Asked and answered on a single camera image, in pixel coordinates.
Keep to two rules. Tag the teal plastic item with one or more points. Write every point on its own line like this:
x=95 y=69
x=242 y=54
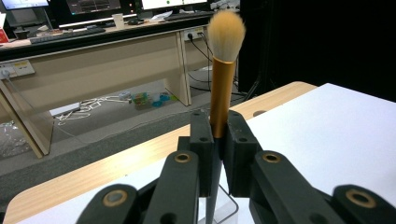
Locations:
x=162 y=99

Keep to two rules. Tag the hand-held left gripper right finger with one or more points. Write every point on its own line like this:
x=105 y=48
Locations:
x=239 y=155

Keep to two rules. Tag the black computer mouse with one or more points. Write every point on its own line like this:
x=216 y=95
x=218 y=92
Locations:
x=135 y=21

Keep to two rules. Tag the white paper sheet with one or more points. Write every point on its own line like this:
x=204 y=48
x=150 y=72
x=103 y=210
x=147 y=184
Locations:
x=327 y=133

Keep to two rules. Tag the flat white box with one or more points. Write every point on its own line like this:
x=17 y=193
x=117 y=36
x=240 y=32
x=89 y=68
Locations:
x=65 y=109

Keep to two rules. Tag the colourful plastic box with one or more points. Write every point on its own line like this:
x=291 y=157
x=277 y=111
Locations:
x=141 y=101

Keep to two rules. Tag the lit computer monitor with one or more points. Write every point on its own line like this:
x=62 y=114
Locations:
x=25 y=3
x=174 y=3

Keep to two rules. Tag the black curtain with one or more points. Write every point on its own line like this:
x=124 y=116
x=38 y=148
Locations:
x=327 y=37

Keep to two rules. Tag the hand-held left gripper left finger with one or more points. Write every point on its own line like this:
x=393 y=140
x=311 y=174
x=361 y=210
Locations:
x=204 y=149

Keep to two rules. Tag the white wall socket panel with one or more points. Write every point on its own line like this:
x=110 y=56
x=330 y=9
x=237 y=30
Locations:
x=21 y=67
x=194 y=33

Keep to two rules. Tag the red box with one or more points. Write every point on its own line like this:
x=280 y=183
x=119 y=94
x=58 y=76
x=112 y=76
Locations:
x=3 y=36

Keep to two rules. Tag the black keyboard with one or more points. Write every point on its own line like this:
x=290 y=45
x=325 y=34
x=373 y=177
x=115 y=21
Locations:
x=190 y=16
x=68 y=34

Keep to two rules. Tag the clear acrylic box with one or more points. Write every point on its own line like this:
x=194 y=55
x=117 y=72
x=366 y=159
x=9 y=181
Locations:
x=229 y=207

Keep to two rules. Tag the white papers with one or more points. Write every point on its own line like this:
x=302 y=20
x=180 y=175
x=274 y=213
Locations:
x=162 y=15

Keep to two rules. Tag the clear plastic bag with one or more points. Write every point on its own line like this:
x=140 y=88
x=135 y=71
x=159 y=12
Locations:
x=11 y=140

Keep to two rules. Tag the dark computer monitor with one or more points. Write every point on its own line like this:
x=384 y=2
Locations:
x=93 y=5

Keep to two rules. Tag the white paper cup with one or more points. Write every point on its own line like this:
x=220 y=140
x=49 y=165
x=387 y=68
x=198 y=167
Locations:
x=118 y=21

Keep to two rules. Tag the beige office desk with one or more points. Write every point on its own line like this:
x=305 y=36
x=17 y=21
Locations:
x=93 y=65

